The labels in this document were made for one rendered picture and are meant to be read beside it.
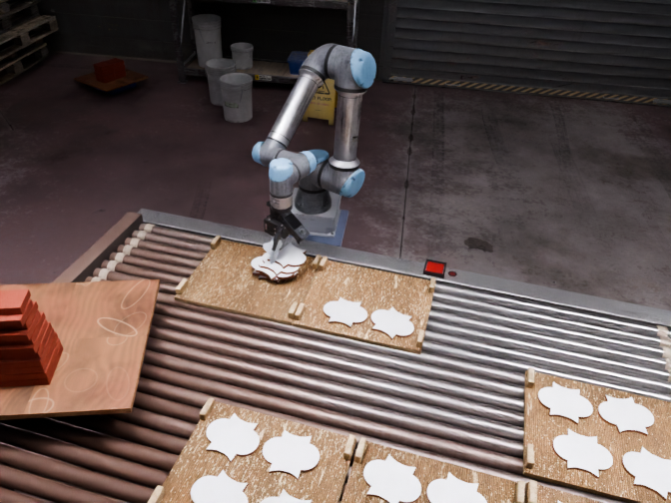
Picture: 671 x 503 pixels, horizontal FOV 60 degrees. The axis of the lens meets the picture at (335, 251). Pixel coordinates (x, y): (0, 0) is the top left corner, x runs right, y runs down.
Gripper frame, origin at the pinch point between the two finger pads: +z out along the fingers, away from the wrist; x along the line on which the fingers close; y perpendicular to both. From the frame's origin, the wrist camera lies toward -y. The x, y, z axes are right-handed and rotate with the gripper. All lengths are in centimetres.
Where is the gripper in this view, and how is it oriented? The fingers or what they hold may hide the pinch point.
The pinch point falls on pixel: (287, 254)
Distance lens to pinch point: 202.0
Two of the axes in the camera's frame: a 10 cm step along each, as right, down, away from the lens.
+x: -6.0, 4.6, -6.6
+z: -0.4, 8.0, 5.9
